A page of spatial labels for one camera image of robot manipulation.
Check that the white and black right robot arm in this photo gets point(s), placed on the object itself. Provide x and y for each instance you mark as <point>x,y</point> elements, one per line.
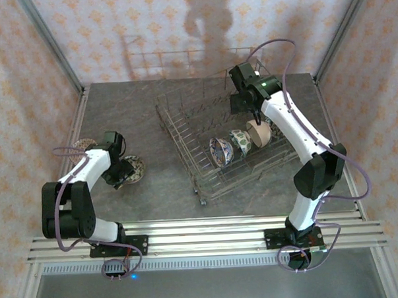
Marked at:
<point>293,125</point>

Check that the aluminium mounting rail beam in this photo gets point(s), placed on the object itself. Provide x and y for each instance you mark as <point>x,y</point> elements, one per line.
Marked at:
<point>206,236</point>

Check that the blue orange flower bowl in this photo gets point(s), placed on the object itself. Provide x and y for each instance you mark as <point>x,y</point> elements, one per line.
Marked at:
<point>220,151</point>

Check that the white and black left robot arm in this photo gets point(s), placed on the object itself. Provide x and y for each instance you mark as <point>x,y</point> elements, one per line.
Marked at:
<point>87,167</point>

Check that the dark leaf pattern bowl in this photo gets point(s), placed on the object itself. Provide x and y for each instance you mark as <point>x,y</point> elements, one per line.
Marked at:
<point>138,165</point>

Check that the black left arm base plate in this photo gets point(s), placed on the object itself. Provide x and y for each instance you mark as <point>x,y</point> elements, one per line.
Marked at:
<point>140,245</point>

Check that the green leaf pattern bowl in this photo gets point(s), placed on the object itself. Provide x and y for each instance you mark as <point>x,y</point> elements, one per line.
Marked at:
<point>241,142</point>

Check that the red lattice pattern bowl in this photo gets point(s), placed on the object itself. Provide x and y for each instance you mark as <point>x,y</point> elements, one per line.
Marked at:
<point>81,144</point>

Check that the plain cream bowl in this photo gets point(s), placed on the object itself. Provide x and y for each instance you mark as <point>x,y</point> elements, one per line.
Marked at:
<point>261,134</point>

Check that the black electronics box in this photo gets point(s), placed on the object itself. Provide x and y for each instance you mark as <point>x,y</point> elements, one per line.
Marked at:
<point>299,261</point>
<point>113,275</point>

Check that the aluminium table edge rail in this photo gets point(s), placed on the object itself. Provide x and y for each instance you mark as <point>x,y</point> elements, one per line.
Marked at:
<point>74,121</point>

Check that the green circuit board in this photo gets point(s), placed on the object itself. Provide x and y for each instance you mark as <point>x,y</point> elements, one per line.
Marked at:
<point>317,249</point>

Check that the aluminium frame post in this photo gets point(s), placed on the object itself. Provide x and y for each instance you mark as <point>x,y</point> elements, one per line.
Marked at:
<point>341,30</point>
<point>51,43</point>

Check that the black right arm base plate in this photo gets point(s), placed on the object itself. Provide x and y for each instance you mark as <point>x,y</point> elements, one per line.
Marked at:
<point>272,239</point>

